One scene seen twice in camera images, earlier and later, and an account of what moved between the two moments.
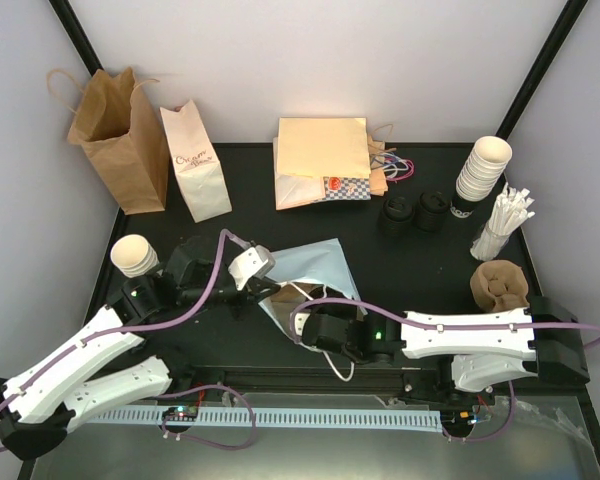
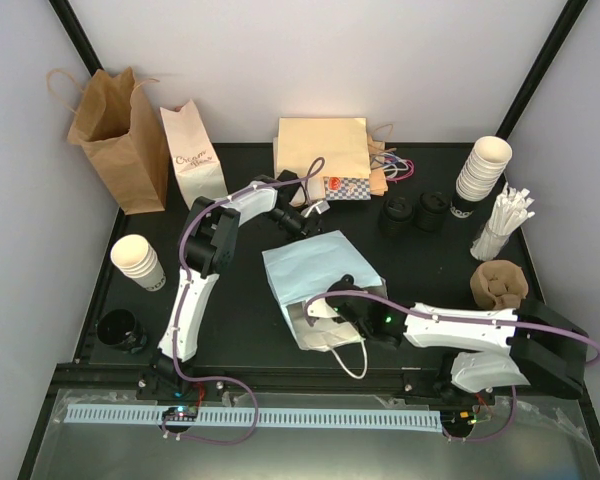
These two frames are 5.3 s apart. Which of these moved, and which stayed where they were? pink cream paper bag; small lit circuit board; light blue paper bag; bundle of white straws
Moved: light blue paper bag
Stayed: pink cream paper bag; bundle of white straws; small lit circuit board
